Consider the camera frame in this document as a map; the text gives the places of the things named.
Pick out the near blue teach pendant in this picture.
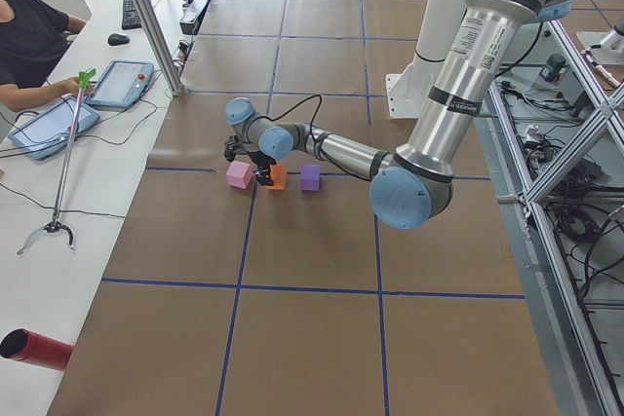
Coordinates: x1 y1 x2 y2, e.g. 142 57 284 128
8 97 76 161

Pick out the blue teach pendant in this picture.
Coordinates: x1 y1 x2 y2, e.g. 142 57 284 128
8 97 76 161
85 59 154 110

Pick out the person's hand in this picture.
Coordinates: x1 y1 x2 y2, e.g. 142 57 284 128
51 76 94 97

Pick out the aluminium side frame rail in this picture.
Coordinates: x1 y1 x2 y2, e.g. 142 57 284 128
486 22 623 415

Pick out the green handled reacher grabber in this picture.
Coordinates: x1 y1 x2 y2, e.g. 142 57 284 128
17 67 97 255

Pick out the person in black shirt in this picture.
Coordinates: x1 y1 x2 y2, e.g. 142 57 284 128
1 0 86 112

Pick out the red cylinder tube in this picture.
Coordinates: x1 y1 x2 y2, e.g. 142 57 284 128
1 328 73 371

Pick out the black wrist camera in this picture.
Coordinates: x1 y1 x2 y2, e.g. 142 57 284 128
223 135 241 163

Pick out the orange foam cube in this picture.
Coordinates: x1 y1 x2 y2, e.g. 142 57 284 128
266 164 288 191

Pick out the light pink foam cube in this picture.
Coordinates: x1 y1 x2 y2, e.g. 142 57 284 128
226 161 253 189

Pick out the black keyboard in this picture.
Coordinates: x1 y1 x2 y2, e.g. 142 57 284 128
121 0 141 30

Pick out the dark purple foam cube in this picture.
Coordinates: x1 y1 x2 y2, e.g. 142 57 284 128
299 164 321 192

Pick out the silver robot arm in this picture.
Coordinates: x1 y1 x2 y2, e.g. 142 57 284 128
224 0 572 230

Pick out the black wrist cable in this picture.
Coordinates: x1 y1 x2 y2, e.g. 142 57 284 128
265 94 342 164

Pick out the black computer mouse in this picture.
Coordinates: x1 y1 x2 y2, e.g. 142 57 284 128
107 33 130 46

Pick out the far blue teach pendant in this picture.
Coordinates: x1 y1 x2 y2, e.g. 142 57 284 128
85 59 154 110

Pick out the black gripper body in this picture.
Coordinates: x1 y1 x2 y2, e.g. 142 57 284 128
249 151 276 173

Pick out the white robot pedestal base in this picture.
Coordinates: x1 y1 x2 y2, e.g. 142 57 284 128
386 0 466 119

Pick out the aluminium frame post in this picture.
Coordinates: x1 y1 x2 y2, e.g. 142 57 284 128
134 0 184 96

